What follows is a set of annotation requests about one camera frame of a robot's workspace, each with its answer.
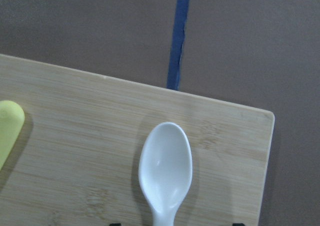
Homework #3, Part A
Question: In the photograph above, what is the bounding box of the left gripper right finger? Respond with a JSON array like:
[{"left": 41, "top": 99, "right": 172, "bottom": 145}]
[{"left": 232, "top": 223, "right": 245, "bottom": 226}]

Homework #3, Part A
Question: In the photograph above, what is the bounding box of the white plastic spoon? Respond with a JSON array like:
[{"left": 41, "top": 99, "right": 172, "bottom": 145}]
[{"left": 138, "top": 122, "right": 193, "bottom": 225}]

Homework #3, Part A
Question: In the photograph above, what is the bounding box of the bamboo cutting board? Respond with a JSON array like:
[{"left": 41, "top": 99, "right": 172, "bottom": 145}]
[{"left": 0, "top": 55, "right": 275, "bottom": 225}]

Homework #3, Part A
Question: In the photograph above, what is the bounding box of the yellow plastic knife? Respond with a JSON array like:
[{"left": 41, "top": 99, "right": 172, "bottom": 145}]
[{"left": 0, "top": 100, "right": 25, "bottom": 169}]

